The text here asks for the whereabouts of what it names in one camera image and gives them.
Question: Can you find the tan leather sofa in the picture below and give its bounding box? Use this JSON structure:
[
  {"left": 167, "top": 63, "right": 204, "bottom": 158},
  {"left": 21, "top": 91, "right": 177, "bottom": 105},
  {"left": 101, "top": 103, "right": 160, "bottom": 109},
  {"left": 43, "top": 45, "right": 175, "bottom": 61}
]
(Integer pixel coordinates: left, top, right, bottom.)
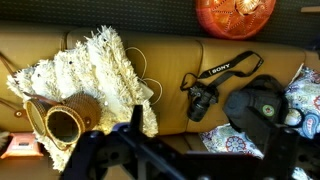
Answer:
[{"left": 0, "top": 21, "right": 319, "bottom": 180}]

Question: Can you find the black Sony camera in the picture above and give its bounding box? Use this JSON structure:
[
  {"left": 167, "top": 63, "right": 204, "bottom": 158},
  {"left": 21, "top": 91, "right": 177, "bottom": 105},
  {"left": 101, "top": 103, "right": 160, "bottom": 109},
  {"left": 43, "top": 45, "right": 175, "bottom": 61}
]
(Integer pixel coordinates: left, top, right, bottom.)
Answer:
[{"left": 180, "top": 51, "right": 264, "bottom": 122}]

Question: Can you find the white charger with cable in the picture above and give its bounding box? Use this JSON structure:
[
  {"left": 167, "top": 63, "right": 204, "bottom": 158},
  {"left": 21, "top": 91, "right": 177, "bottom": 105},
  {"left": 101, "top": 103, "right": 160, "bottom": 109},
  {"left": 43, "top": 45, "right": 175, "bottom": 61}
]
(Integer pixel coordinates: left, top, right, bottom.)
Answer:
[{"left": 125, "top": 47, "right": 163, "bottom": 105}]

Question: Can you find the black camera bag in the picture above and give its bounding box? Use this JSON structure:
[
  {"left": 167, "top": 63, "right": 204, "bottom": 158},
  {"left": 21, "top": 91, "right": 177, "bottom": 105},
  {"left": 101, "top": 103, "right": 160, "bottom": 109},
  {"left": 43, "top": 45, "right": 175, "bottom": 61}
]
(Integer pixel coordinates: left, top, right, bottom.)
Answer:
[{"left": 223, "top": 74, "right": 289, "bottom": 131}]

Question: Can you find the pink tissue box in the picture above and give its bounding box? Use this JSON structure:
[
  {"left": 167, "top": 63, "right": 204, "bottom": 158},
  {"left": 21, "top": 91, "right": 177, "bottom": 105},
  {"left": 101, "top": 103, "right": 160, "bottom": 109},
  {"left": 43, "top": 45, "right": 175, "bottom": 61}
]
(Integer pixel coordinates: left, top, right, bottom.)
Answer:
[{"left": 1, "top": 133, "right": 43, "bottom": 159}]

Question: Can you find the colourful floral pillow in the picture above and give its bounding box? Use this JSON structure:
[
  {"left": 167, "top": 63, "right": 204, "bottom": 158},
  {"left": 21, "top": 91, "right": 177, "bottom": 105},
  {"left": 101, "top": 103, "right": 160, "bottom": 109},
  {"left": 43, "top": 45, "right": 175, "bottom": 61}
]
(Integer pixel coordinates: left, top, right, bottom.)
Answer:
[{"left": 200, "top": 66, "right": 320, "bottom": 178}]

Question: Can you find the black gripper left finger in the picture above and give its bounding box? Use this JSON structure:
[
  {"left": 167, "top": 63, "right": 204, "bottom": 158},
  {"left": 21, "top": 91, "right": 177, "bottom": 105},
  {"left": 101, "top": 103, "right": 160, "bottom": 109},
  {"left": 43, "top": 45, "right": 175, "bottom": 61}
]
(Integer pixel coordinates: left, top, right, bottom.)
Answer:
[{"left": 130, "top": 105, "right": 143, "bottom": 132}]

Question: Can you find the cream shaggy pillow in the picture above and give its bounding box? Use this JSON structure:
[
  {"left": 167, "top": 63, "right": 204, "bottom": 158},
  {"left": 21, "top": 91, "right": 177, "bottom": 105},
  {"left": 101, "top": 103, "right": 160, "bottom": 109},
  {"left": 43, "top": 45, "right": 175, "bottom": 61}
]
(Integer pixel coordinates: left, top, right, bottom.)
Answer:
[{"left": 7, "top": 26, "right": 158, "bottom": 171}]

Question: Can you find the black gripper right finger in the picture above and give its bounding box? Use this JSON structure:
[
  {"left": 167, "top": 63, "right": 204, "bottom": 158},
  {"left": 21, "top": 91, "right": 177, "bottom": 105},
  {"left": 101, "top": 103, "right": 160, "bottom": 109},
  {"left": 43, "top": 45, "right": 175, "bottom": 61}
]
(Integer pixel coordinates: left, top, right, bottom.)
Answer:
[{"left": 245, "top": 107, "right": 280, "bottom": 150}]

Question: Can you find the brown round woven bag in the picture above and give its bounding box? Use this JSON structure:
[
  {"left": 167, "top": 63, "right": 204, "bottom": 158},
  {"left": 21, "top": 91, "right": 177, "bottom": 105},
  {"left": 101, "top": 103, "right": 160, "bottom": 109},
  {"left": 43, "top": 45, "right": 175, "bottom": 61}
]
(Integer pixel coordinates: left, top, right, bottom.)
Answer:
[{"left": 0, "top": 53, "right": 102, "bottom": 151}]

